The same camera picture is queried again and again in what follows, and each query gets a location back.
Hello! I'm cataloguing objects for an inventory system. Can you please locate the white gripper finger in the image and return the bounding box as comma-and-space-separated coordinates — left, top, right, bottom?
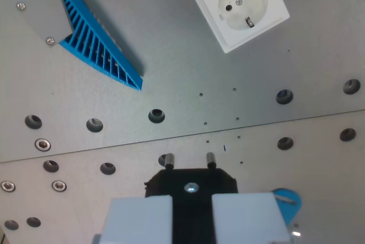
211, 192, 292, 244
92, 195, 174, 244

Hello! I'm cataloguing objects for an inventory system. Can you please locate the black two-pin power plug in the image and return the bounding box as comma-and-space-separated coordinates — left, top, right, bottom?
144, 152, 239, 244

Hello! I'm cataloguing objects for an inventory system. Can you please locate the hex socket plate bolt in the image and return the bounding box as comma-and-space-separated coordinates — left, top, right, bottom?
0, 180, 17, 193
34, 138, 52, 152
51, 180, 68, 192

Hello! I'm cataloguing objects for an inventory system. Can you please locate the blue round plastic part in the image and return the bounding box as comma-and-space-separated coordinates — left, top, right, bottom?
270, 188, 302, 229

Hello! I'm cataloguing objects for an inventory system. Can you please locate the blue ribbed plastic wedge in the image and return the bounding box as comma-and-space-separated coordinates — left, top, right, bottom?
52, 0, 143, 92

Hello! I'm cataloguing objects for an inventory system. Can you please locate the white wall socket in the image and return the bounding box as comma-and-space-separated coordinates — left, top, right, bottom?
187, 0, 291, 54

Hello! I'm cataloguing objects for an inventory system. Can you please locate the grey metal bracket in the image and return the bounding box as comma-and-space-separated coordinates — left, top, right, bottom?
11, 0, 74, 48

